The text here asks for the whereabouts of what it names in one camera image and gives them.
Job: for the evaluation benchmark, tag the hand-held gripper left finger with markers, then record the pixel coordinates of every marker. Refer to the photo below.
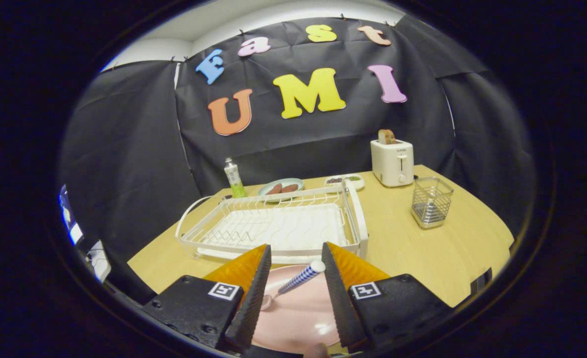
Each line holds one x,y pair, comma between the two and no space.
194,308

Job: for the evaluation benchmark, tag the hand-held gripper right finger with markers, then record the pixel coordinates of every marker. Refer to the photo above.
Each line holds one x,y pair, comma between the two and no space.
398,311

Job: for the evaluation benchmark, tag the pink plate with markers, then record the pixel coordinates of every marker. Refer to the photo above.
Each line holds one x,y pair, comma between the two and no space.
298,318

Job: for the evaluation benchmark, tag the pale green plate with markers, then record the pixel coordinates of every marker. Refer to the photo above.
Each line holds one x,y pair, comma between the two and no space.
283,181

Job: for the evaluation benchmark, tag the black table edge clamp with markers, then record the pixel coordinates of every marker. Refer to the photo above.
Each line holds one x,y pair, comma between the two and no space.
480,282

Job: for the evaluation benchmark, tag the white paper sheet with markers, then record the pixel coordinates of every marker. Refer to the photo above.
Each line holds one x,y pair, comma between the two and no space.
99,261

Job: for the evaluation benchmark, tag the white divided condiment tray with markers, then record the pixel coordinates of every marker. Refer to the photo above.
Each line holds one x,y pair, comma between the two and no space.
355,183

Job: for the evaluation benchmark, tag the clear bottle with green liquid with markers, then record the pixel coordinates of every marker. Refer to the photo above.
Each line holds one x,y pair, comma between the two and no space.
234,179

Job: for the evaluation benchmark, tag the brown sausage patty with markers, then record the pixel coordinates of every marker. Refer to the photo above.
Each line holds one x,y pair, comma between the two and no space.
274,189
290,188

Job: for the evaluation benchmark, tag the white toaster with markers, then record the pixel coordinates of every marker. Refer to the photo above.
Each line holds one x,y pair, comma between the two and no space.
390,164

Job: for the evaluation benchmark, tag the brown bread slice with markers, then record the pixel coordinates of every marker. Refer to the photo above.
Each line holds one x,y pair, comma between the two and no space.
386,136

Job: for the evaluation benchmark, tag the black backdrop cloth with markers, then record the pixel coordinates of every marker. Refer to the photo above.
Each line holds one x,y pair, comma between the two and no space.
323,144

